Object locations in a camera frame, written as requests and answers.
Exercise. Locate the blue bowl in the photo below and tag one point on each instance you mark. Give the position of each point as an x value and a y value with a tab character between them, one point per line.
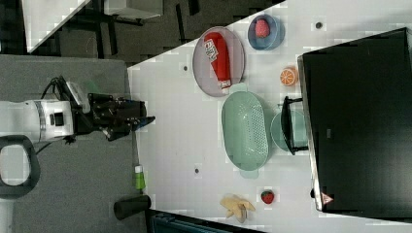
273	40

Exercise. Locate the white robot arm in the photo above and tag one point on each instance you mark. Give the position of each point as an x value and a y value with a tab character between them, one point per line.
43	121

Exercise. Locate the mint green oval strainer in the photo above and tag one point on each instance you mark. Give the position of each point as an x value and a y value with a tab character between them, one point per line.
246	122

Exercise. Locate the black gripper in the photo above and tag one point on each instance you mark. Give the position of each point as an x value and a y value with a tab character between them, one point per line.
114	117

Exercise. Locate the blue bin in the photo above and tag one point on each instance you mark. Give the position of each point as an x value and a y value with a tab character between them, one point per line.
167	223

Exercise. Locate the peeled banana toy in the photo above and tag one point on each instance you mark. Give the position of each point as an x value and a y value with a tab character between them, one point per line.
237	207

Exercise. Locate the orange slice toy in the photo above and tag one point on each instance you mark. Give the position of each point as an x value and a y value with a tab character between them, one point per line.
289	76

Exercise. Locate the black toaster oven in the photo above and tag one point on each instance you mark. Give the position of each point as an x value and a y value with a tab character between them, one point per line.
356	100

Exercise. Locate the black cylinder cup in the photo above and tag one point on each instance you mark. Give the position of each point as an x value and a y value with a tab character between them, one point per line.
125	208

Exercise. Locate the red toy strawberry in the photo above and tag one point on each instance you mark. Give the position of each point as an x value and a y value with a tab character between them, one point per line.
267	197

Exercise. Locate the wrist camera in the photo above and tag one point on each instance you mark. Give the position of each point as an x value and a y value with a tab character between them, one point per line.
80	96

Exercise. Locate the green bottle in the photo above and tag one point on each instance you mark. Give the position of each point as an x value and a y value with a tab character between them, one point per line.
139	177

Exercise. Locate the mint green cup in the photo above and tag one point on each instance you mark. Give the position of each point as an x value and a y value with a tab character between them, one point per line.
298	132

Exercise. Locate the pink toy strawberry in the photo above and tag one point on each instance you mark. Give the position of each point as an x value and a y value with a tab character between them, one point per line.
262	29

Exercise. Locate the grey round plate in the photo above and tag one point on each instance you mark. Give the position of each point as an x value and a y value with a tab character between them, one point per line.
203	71

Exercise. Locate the red ketchup bottle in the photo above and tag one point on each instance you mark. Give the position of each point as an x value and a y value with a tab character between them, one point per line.
216	51

